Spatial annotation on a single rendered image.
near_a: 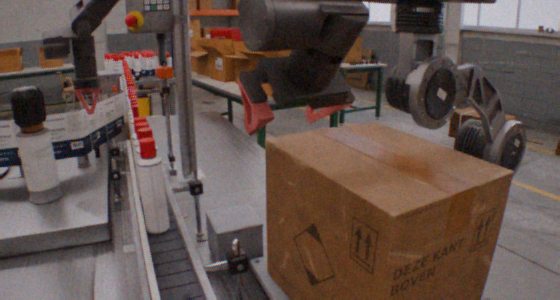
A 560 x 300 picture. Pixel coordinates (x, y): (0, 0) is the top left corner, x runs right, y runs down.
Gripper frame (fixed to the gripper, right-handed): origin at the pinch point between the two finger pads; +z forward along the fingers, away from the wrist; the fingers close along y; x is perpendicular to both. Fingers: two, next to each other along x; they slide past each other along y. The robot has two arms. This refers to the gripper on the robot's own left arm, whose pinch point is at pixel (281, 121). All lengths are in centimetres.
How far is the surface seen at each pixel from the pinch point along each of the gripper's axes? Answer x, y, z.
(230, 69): -192, -119, 195
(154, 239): -3.0, 14.2, 40.0
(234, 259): 11.7, 7.6, 16.7
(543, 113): -51, -541, 176
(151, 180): -12.0, 12.6, 31.0
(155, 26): -63, -2, 34
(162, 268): 5.3, 15.6, 33.3
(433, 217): 20.8, -7.1, -7.1
